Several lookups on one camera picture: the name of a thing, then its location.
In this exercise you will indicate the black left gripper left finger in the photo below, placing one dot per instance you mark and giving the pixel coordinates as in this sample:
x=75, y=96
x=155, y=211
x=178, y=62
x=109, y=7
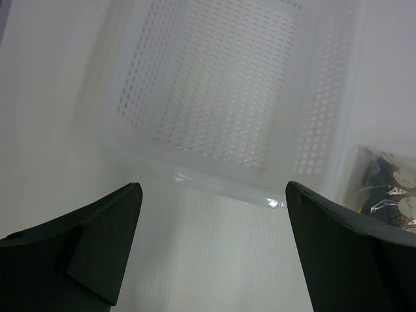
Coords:
x=75, y=262

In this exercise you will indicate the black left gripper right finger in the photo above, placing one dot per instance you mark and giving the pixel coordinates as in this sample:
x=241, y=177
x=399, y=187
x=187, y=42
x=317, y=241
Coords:
x=350, y=262

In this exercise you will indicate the clear dotted zip bag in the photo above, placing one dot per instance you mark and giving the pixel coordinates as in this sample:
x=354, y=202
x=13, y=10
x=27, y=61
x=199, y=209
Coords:
x=381, y=185

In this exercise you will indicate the white perforated plastic basket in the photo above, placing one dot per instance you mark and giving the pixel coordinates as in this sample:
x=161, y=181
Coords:
x=232, y=97

